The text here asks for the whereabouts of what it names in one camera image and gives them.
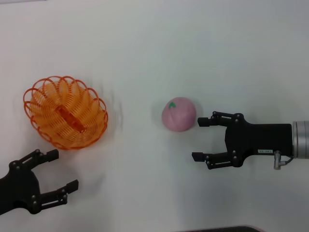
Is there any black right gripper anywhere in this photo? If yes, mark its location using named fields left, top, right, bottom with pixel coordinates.
left=192, top=111, right=294, bottom=170

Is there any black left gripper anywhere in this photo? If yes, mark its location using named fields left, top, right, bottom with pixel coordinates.
left=0, top=149, right=80, bottom=215

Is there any pink toy peach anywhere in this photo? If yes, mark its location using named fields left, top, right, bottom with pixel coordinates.
left=161, top=96, right=197, bottom=132

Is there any orange woven plastic basket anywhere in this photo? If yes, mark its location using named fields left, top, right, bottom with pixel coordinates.
left=23, top=75, right=109, bottom=151

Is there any dark robot torso cover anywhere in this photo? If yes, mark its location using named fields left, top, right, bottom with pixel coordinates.
left=183, top=225, right=264, bottom=232

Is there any silver plug with thin cable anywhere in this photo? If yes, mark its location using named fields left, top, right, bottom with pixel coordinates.
left=272, top=150, right=294, bottom=171

